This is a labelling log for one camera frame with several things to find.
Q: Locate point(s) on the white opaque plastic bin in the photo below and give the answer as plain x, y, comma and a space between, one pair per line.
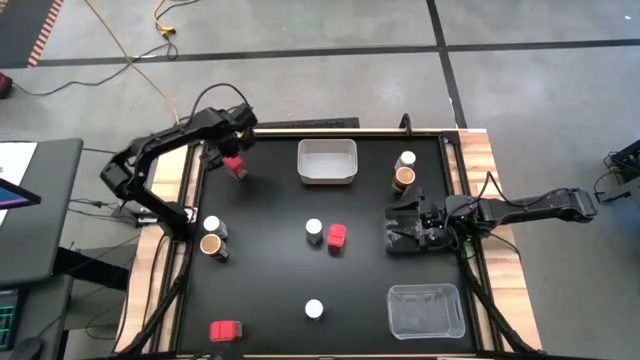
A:
327, 167

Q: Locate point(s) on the dark tinted plastic bin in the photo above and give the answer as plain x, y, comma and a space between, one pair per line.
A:
400, 230

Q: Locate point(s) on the black flat bar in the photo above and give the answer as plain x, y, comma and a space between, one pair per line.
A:
310, 123

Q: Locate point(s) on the dark tilted screen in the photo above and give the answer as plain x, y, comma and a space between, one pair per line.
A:
12, 197

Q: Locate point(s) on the white lid spice jar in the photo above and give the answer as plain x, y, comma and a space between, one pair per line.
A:
314, 226
407, 159
314, 309
212, 223

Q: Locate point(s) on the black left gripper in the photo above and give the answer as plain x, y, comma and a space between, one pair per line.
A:
235, 127

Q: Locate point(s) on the black frame clamp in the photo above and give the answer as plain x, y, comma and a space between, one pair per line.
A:
406, 125

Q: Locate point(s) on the grey side desk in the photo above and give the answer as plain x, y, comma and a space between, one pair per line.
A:
45, 235

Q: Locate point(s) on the white paper sheet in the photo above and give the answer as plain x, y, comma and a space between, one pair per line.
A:
17, 160

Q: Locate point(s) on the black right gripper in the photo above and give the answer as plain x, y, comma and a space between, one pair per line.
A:
434, 222

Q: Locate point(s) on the black desk base bar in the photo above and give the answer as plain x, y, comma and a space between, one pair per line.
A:
90, 267

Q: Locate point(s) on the brown lid spice jar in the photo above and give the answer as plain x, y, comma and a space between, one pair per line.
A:
404, 176
211, 244

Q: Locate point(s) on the red black device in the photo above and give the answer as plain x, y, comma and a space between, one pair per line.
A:
4, 85

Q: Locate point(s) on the backlit keyboard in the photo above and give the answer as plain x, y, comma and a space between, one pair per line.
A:
7, 320

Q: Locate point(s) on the black metal table frame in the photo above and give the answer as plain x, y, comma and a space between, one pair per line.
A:
150, 316

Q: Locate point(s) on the clear plastic bin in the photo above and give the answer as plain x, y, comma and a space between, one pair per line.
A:
425, 312

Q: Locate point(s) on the black table mat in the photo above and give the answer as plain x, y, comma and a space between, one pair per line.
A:
270, 280

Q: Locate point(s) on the grey power adapter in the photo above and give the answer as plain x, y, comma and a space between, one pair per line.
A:
142, 219

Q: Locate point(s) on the black mat orange striped edge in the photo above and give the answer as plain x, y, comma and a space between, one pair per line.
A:
20, 30

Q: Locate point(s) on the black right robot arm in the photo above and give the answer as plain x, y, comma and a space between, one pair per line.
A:
540, 205

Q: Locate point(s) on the red lid spice tin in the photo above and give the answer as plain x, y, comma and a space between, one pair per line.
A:
224, 330
337, 235
235, 166

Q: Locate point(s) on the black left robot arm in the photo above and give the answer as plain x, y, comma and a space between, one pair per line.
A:
150, 145

